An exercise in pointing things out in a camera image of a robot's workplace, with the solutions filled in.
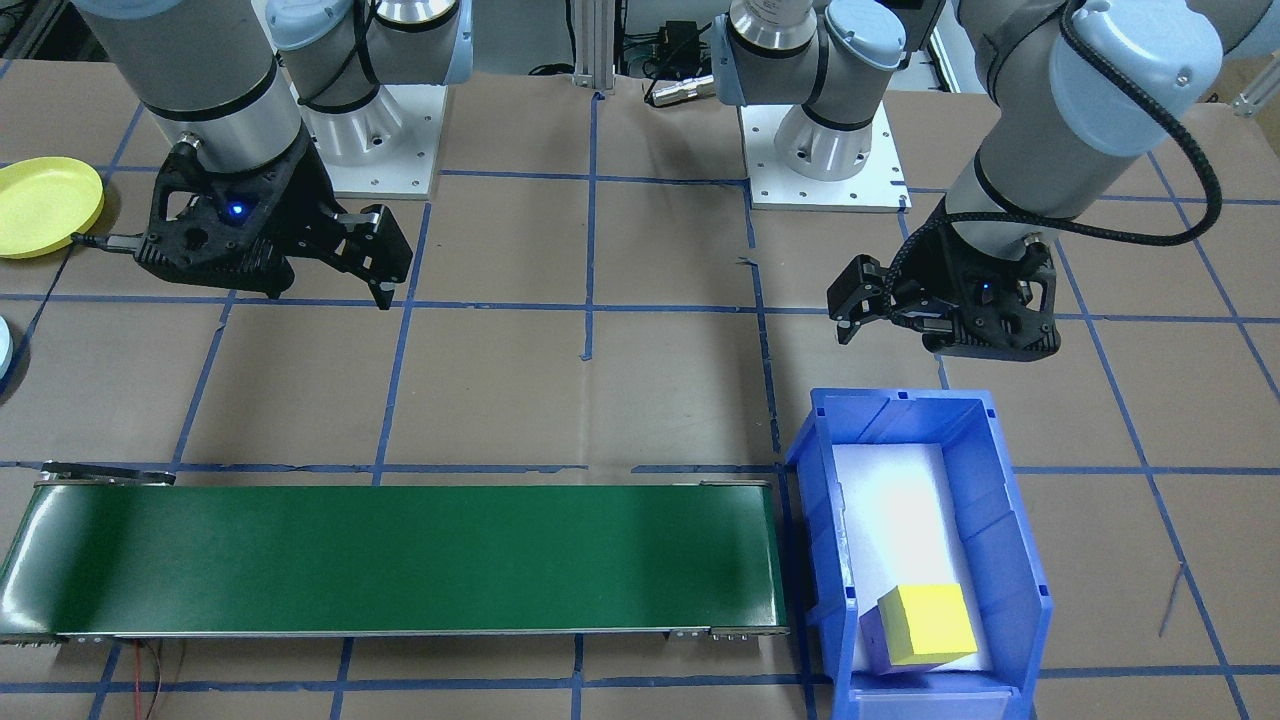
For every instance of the yellow foam block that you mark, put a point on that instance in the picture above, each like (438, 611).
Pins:
(930, 620)

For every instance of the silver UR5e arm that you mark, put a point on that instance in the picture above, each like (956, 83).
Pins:
(200, 80)
(1030, 100)

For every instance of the black adapter behind arm bases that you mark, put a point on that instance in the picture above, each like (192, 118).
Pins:
(680, 40)

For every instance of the yellow round plate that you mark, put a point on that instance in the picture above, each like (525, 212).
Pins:
(40, 205)

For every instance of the light blue round plate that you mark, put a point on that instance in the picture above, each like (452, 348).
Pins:
(4, 350)

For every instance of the blue plastic bin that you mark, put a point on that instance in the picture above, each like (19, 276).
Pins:
(1010, 560)

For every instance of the silver cylindrical connector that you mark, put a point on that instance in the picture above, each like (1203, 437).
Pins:
(680, 90)

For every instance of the green conveyor belt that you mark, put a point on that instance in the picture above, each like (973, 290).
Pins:
(400, 560)

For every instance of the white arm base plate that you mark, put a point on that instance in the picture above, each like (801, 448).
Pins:
(880, 190)
(415, 170)

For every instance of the aluminium post behind arm bases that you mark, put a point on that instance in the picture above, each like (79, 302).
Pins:
(592, 50)

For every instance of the V-shaped metal bar frame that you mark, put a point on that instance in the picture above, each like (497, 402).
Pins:
(1258, 100)

